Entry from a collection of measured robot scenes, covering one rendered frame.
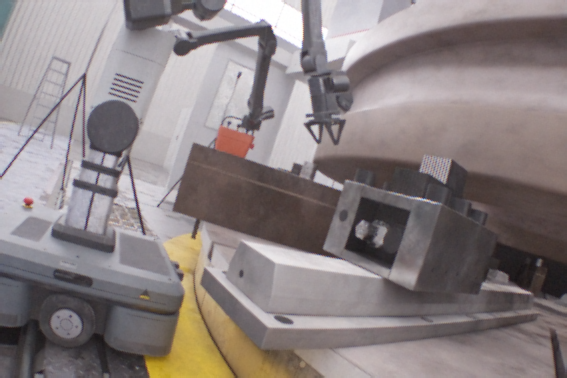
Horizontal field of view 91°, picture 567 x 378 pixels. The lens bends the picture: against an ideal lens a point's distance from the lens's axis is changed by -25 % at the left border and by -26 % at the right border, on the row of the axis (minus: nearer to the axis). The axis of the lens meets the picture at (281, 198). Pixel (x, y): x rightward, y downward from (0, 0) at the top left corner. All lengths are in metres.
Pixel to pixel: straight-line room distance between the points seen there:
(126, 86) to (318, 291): 0.74
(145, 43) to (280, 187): 1.17
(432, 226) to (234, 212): 1.27
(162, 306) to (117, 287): 0.13
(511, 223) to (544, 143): 4.40
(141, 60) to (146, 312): 0.70
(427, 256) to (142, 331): 0.76
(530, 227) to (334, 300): 5.07
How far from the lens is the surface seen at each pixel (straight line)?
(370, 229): 0.99
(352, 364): 0.75
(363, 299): 0.87
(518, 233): 5.67
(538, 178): 1.24
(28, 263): 0.97
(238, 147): 1.92
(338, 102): 1.10
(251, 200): 1.92
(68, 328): 1.03
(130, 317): 1.00
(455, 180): 1.14
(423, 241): 0.86
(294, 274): 0.71
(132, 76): 1.05
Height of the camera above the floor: 0.59
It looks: 1 degrees down
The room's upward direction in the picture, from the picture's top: 18 degrees clockwise
